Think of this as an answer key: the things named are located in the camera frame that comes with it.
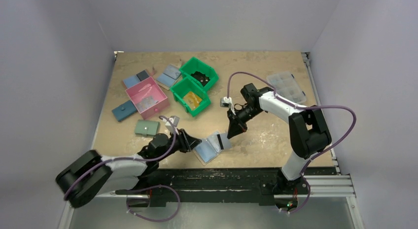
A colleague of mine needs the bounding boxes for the aluminium front frame rail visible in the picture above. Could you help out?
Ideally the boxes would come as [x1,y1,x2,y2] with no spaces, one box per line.
[59,168,364,229]

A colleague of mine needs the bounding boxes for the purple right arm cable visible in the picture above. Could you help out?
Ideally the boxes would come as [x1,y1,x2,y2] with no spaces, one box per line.
[227,71,357,215]

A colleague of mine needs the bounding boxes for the green bin with black parts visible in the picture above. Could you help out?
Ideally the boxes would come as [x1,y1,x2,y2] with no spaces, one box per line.
[180,57,219,92]

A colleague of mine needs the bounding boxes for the beige leather card holder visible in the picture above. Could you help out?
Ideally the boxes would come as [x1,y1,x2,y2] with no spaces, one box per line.
[193,131,225,165]

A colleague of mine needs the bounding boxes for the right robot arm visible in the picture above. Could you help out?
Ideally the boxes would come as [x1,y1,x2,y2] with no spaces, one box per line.
[221,83,331,194]

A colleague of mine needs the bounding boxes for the dark blue closed card holder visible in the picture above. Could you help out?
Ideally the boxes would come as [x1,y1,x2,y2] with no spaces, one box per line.
[112,100,138,122]

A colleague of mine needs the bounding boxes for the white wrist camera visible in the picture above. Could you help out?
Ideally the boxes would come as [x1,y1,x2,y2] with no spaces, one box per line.
[220,97,235,113]
[165,116,180,134]

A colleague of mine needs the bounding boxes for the white VIP card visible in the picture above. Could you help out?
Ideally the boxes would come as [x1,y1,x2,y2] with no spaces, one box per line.
[213,133,232,152]

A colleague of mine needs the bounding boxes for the clear plastic screw organizer box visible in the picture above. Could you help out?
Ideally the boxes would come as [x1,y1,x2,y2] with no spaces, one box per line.
[266,71,307,104]

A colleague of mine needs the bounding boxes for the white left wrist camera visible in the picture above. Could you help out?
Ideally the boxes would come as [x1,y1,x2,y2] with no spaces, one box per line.
[165,116,180,134]

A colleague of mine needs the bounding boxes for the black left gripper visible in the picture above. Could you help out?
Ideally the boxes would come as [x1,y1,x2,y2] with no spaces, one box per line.
[157,128,201,162]

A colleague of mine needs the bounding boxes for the light blue open card holder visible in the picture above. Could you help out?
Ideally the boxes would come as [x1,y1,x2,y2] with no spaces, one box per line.
[156,64,181,90]

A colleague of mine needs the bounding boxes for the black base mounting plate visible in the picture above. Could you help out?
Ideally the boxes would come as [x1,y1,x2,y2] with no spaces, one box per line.
[114,167,309,208]

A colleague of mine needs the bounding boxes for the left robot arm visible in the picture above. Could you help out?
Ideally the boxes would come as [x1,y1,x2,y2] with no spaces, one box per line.
[55,129,202,208]

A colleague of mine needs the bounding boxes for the pink box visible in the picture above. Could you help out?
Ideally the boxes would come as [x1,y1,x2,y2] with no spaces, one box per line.
[125,77,170,120]

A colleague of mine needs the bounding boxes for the green closed card holder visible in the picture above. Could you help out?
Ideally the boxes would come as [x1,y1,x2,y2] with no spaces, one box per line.
[134,120,160,136]

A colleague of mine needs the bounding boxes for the aluminium frame rail right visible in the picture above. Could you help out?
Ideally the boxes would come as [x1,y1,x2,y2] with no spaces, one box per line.
[301,52,342,175]

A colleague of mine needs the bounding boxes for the blue grey open card holder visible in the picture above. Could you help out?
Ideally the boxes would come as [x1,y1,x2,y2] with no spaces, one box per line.
[123,70,150,89]

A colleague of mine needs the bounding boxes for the black parts in bin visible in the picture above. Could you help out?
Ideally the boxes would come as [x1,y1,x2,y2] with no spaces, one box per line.
[191,71,210,87]

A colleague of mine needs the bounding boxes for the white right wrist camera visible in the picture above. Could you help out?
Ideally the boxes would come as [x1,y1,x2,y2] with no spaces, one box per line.
[220,97,235,113]

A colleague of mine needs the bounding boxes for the green bin with yellow card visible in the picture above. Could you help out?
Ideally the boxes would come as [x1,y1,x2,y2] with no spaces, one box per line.
[170,77,211,117]

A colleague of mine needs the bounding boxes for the yellow card in bin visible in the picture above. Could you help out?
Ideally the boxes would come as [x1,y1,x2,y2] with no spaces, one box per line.
[183,91,202,110]

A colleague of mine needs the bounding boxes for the aluminium frame rail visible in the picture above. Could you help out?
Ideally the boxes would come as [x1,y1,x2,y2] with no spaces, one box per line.
[301,52,342,175]
[59,168,364,229]

